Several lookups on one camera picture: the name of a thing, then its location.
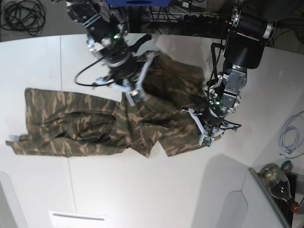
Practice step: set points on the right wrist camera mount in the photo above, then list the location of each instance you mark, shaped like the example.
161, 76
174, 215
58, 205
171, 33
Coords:
132, 86

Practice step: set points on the camouflage t-shirt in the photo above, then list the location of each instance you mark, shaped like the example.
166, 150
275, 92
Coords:
73, 124

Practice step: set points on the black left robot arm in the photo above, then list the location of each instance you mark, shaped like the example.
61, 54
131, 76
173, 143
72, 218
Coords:
251, 25

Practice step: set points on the blue box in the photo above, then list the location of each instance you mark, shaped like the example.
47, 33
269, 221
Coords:
138, 3

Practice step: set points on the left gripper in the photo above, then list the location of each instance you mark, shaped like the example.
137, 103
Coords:
213, 117

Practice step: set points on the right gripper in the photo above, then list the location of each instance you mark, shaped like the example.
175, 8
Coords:
121, 61

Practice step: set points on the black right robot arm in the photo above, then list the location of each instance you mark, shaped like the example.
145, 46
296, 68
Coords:
106, 29

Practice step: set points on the clear plastic bottle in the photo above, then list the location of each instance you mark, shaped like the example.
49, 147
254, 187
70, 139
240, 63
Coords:
278, 185

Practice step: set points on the green tape roll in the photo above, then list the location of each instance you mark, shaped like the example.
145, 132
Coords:
287, 166

